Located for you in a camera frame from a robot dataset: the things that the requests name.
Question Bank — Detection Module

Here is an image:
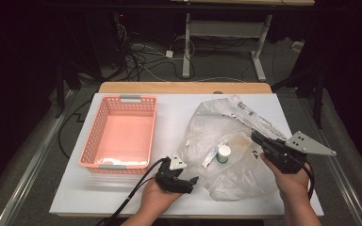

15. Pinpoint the tangle of floor cables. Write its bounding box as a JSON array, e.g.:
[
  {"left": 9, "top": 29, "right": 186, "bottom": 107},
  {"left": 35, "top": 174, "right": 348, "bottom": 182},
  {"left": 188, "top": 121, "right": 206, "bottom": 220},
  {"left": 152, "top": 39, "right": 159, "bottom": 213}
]
[{"left": 111, "top": 12, "right": 202, "bottom": 83}]

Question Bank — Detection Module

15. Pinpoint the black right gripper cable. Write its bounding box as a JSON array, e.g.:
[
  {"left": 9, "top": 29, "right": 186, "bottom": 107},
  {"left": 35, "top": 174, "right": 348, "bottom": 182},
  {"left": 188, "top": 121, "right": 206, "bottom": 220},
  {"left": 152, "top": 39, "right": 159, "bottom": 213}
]
[{"left": 301, "top": 162, "right": 316, "bottom": 202}]

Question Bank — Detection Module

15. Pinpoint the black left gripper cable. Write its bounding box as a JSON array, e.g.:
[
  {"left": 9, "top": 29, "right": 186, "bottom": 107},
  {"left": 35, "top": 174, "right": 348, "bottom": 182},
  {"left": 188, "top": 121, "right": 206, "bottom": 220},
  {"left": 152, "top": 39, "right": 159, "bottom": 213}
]
[{"left": 95, "top": 156, "right": 171, "bottom": 226}]

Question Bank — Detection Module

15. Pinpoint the black floor cable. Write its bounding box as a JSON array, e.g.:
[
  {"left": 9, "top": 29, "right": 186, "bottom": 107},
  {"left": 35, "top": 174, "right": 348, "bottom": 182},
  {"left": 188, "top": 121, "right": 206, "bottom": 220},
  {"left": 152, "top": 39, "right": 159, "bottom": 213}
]
[{"left": 58, "top": 99, "right": 92, "bottom": 160}]

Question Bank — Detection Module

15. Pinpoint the black stand leg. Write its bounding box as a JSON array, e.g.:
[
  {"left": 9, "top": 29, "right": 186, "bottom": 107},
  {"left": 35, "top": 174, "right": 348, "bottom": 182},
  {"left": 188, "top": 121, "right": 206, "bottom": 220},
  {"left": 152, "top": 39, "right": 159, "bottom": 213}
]
[
  {"left": 54, "top": 62, "right": 83, "bottom": 120},
  {"left": 271, "top": 62, "right": 325, "bottom": 130}
]

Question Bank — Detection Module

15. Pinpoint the clear plastic bag smiley print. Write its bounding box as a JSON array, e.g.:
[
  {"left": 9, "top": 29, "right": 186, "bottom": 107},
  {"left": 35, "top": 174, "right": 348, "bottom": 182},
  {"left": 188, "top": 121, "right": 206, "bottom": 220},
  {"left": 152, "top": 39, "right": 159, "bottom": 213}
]
[{"left": 178, "top": 94, "right": 292, "bottom": 202}]

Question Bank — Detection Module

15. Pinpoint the white capped small jar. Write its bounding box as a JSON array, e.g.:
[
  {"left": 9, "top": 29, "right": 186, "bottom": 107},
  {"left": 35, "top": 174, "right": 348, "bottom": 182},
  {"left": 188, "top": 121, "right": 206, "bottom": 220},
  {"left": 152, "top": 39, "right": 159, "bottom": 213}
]
[{"left": 216, "top": 144, "right": 233, "bottom": 165}]

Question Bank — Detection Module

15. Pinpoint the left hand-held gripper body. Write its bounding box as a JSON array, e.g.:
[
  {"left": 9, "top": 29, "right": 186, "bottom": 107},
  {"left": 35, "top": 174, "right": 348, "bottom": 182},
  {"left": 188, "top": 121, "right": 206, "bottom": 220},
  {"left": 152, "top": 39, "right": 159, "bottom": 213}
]
[{"left": 155, "top": 152, "right": 194, "bottom": 194}]

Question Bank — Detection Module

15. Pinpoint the pink perforated plastic basket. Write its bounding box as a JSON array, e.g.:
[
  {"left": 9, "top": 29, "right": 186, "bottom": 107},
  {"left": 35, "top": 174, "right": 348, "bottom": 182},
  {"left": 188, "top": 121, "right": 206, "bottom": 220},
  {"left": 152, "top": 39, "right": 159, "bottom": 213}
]
[{"left": 77, "top": 94, "right": 158, "bottom": 175}]

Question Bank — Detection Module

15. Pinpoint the white board table cover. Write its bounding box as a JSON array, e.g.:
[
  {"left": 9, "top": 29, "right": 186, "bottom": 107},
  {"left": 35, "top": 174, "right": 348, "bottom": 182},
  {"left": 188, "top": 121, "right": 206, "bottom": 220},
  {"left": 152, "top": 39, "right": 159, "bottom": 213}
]
[{"left": 49, "top": 92, "right": 325, "bottom": 218}]

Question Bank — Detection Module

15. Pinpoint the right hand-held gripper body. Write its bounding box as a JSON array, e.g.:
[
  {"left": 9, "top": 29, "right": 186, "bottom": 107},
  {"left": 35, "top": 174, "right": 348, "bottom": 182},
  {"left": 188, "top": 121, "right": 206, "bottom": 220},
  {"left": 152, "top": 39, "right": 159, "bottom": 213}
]
[{"left": 260, "top": 130, "right": 337, "bottom": 175}]

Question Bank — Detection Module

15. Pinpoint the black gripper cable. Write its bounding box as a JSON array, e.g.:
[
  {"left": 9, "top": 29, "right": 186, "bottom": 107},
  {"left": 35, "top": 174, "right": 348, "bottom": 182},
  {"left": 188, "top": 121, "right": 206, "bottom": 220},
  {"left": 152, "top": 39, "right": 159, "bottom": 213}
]
[
  {"left": 95, "top": 156, "right": 171, "bottom": 226},
  {"left": 301, "top": 162, "right": 316, "bottom": 202}
]

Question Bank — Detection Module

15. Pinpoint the person's left hand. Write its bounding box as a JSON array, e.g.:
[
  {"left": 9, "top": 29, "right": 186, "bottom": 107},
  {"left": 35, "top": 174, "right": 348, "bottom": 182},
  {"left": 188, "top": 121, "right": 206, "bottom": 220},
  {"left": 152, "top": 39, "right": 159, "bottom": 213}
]
[{"left": 139, "top": 180, "right": 184, "bottom": 218}]

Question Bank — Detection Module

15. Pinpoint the small white box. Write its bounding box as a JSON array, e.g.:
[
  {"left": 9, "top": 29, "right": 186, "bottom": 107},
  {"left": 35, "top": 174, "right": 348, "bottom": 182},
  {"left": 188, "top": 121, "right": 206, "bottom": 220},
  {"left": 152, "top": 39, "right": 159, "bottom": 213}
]
[{"left": 290, "top": 40, "right": 306, "bottom": 53}]

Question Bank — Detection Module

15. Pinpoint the person's right hand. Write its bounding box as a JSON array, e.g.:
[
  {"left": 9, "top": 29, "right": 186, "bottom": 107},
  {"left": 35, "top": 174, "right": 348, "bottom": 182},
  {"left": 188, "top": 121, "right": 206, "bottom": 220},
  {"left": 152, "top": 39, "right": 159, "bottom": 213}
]
[{"left": 259, "top": 154, "right": 312, "bottom": 202}]

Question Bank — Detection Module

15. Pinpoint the aluminium frame rail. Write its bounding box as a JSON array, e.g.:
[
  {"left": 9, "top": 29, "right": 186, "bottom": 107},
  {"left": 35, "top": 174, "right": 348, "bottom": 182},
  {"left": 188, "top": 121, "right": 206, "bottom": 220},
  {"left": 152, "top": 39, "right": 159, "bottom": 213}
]
[
  {"left": 0, "top": 89, "right": 77, "bottom": 226},
  {"left": 297, "top": 93, "right": 362, "bottom": 226}
]

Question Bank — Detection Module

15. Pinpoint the white ointment tube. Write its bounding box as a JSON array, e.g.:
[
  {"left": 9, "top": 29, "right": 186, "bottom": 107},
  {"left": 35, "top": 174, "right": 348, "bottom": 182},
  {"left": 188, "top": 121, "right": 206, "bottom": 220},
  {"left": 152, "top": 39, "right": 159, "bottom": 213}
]
[{"left": 201, "top": 140, "right": 224, "bottom": 170}]

